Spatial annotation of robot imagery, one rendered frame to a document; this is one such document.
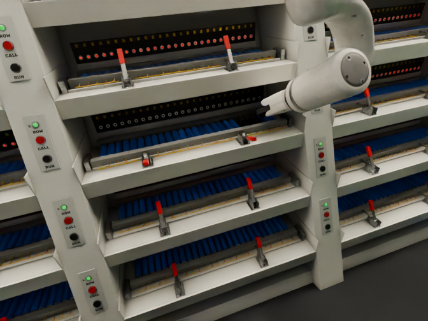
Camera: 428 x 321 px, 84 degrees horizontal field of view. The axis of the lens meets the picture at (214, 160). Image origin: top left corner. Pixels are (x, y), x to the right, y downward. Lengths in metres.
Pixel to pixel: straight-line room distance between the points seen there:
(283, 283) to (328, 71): 0.69
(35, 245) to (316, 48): 0.91
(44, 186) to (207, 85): 0.45
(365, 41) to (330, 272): 0.70
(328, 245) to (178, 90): 0.67
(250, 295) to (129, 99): 0.71
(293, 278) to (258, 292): 0.13
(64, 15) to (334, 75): 0.56
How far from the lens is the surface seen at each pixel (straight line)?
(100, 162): 0.67
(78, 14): 0.67
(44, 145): 0.65
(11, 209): 0.72
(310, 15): 0.47
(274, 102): 0.63
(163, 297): 0.80
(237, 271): 0.81
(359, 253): 1.08
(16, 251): 0.82
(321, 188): 0.81
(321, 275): 0.95
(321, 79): 0.50
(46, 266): 0.77
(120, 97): 0.61
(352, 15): 0.54
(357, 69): 0.51
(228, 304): 0.89
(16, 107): 0.66
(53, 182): 0.66
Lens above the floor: 0.66
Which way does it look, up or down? 12 degrees down
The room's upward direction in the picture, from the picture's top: 11 degrees counter-clockwise
